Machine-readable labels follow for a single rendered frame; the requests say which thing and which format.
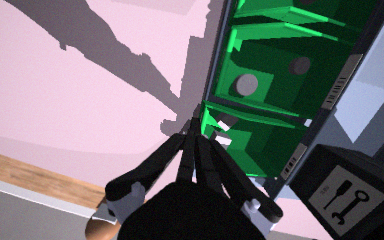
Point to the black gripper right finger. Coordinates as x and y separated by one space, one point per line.
211 158

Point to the grey metal shelf rack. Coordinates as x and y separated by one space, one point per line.
358 124

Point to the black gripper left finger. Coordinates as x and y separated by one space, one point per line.
126 193

